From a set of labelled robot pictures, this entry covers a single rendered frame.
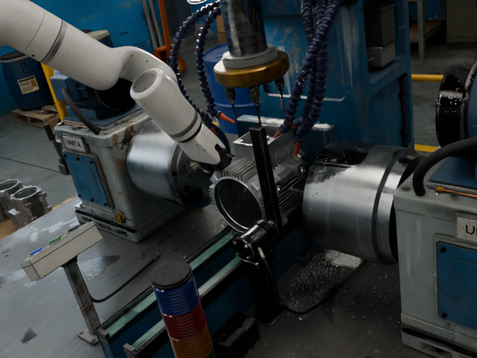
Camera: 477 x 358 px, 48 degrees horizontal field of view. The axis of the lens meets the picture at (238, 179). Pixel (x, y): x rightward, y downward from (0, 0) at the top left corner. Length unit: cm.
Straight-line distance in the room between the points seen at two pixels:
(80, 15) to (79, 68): 662
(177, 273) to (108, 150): 86
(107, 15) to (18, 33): 692
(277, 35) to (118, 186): 63
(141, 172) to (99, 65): 51
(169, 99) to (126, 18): 703
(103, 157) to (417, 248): 95
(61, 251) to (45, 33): 48
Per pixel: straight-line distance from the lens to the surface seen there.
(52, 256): 125
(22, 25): 104
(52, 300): 160
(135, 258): 164
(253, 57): 123
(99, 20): 786
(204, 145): 122
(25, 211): 358
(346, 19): 133
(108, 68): 109
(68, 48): 106
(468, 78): 95
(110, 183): 166
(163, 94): 113
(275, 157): 131
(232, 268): 125
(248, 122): 145
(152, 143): 149
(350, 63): 136
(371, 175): 108
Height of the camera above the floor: 165
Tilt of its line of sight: 26 degrees down
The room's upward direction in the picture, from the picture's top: 12 degrees counter-clockwise
